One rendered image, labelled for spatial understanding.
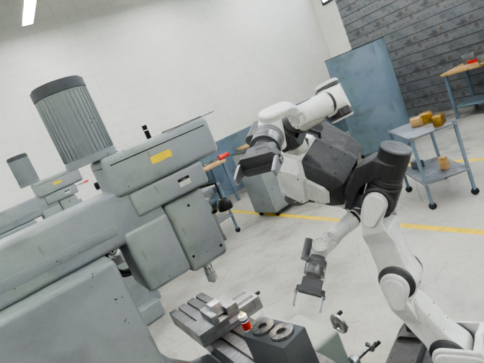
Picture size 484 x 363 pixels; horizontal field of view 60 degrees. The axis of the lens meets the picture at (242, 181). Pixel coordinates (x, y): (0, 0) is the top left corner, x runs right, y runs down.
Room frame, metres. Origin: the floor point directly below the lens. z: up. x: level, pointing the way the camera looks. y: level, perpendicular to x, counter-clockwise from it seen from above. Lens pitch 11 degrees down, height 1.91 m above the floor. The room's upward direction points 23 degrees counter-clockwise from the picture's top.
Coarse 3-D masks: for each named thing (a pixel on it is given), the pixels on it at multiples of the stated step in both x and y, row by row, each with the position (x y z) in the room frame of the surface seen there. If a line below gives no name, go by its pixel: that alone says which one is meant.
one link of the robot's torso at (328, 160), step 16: (320, 128) 1.68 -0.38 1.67; (336, 128) 1.66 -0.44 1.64; (304, 144) 1.58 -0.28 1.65; (320, 144) 1.60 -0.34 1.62; (336, 144) 1.61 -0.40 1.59; (352, 144) 1.60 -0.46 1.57; (288, 160) 1.58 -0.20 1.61; (304, 160) 1.56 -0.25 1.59; (320, 160) 1.56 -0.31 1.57; (336, 160) 1.55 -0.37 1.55; (352, 160) 1.55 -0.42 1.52; (288, 176) 1.59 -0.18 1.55; (304, 176) 1.55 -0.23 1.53; (320, 176) 1.53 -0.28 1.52; (336, 176) 1.51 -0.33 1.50; (288, 192) 1.69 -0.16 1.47; (304, 192) 1.61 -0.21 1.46; (320, 192) 1.56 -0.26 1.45; (336, 192) 1.53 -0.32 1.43
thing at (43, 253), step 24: (72, 216) 1.48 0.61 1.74; (96, 216) 1.52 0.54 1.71; (120, 216) 1.55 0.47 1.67; (144, 216) 1.59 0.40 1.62; (0, 240) 1.53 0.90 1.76; (24, 240) 1.40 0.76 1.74; (48, 240) 1.43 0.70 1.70; (72, 240) 1.47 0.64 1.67; (96, 240) 1.50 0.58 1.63; (120, 240) 1.53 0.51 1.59; (0, 264) 1.36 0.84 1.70; (24, 264) 1.39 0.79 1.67; (48, 264) 1.42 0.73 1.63; (72, 264) 1.45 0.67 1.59; (0, 288) 1.34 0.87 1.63; (24, 288) 1.37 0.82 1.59
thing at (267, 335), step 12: (264, 324) 1.43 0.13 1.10; (276, 324) 1.41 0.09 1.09; (288, 324) 1.36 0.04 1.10; (252, 336) 1.40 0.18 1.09; (264, 336) 1.36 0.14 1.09; (276, 336) 1.31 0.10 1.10; (288, 336) 1.30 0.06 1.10; (300, 336) 1.30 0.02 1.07; (252, 348) 1.40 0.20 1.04; (264, 348) 1.34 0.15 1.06; (276, 348) 1.29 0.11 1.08; (288, 348) 1.26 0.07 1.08; (300, 348) 1.29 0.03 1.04; (312, 348) 1.32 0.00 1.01; (264, 360) 1.37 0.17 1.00; (276, 360) 1.31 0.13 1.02; (288, 360) 1.26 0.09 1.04; (300, 360) 1.28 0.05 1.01; (312, 360) 1.31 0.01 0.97
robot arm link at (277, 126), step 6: (252, 126) 1.25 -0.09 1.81; (258, 126) 1.21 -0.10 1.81; (264, 126) 1.16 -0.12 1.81; (270, 126) 1.15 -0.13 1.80; (276, 126) 1.16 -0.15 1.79; (282, 126) 1.22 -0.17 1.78; (252, 132) 1.21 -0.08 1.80; (282, 132) 1.21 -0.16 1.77; (246, 138) 1.20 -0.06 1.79; (282, 138) 1.15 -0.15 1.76
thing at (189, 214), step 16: (192, 192) 1.71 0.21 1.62; (176, 208) 1.66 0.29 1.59; (192, 208) 1.69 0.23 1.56; (208, 208) 1.72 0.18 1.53; (176, 224) 1.65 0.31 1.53; (192, 224) 1.68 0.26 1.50; (208, 224) 1.70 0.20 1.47; (192, 240) 1.66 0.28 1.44; (208, 240) 1.69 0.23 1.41; (192, 256) 1.65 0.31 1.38; (208, 256) 1.68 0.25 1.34
